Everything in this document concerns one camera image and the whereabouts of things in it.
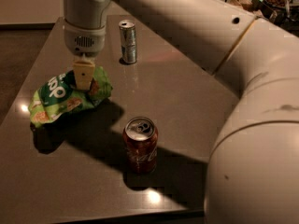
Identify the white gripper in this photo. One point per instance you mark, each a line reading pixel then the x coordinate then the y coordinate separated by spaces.
pixel 84 40

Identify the green rice chip bag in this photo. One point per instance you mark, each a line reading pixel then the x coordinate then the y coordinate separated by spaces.
pixel 59 97

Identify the red cola can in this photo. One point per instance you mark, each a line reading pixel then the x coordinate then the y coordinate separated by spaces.
pixel 140 137

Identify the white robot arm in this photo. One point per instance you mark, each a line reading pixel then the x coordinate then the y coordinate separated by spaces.
pixel 253 171

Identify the silver slim can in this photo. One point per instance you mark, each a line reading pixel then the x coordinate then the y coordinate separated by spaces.
pixel 128 41

